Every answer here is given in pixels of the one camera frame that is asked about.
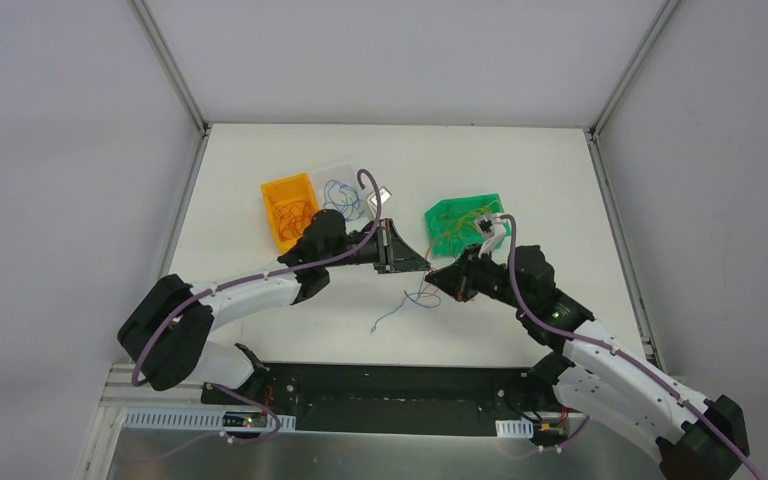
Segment white plastic bin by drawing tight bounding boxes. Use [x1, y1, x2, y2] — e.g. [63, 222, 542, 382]
[309, 158, 368, 223]

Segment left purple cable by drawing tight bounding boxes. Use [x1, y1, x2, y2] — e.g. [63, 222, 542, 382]
[125, 168, 385, 458]

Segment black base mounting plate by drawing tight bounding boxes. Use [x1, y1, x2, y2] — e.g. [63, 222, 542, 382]
[200, 363, 573, 439]

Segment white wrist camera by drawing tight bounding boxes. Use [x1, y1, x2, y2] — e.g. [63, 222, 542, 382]
[474, 213, 507, 256]
[367, 187, 391, 215]

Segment blue single wire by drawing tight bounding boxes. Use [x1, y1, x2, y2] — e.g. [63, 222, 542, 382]
[322, 180, 365, 223]

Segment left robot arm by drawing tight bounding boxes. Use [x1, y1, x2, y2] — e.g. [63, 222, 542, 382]
[117, 210, 430, 405]

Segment orange plastic bin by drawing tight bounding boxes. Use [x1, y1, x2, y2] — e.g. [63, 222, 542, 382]
[261, 173, 320, 254]

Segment orange and blue wires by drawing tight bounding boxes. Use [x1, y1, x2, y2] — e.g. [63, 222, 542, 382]
[369, 241, 445, 335]

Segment purple cable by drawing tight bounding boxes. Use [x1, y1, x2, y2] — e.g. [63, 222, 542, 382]
[125, 168, 385, 458]
[499, 213, 766, 480]

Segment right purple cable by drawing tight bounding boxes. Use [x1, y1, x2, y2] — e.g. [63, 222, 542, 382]
[499, 213, 766, 480]

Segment green plastic bin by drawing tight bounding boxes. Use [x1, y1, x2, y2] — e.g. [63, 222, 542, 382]
[424, 193, 504, 257]

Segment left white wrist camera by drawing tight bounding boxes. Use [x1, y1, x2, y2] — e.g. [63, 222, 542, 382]
[367, 187, 391, 215]

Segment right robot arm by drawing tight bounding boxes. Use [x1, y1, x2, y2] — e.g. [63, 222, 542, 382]
[427, 245, 750, 479]

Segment red-orange single wire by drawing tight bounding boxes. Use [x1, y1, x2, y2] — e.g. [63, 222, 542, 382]
[271, 197, 316, 241]

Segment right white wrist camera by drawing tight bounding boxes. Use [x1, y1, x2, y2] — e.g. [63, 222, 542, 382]
[474, 213, 507, 256]

